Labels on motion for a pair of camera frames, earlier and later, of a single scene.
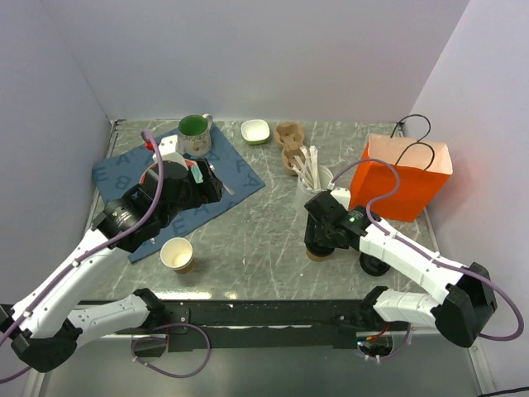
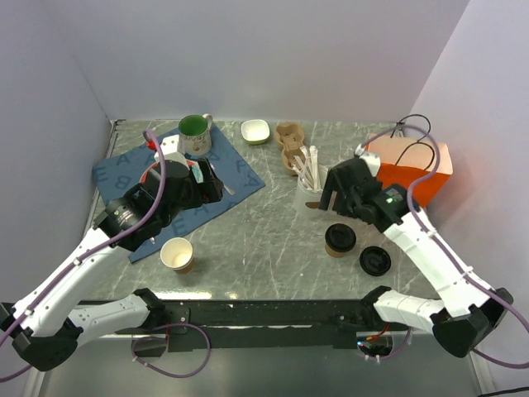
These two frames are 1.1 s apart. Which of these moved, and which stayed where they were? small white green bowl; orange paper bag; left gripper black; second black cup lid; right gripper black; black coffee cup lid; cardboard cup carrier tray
Moved: black coffee cup lid; right gripper black
Stayed: orange paper bag; second black cup lid; cardboard cup carrier tray; small white green bowl; left gripper black
